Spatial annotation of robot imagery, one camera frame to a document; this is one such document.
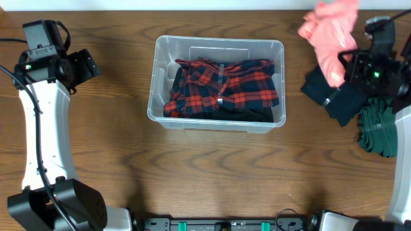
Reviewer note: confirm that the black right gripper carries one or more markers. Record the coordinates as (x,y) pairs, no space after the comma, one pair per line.
(358,67)

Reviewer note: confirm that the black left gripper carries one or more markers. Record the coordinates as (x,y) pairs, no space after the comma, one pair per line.
(87,64)

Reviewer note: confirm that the pink garment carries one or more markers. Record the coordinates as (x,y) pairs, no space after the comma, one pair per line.
(328,29)

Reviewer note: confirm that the black garment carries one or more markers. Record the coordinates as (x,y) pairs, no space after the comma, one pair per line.
(263,115)

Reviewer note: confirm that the red navy plaid shirt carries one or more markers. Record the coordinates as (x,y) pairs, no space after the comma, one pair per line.
(204,86)

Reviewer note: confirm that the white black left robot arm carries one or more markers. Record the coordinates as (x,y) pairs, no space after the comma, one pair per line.
(52,197)

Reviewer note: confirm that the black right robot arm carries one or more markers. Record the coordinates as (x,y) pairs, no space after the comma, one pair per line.
(398,215)

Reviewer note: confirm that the navy folded garment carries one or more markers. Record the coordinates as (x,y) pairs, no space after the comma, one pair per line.
(341,103)

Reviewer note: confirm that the dark green folded garment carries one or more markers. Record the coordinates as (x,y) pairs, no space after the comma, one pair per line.
(378,132)

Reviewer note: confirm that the clear plastic storage bin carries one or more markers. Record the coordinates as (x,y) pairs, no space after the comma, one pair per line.
(168,48)

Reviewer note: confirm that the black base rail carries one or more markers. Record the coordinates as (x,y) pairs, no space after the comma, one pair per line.
(286,220)

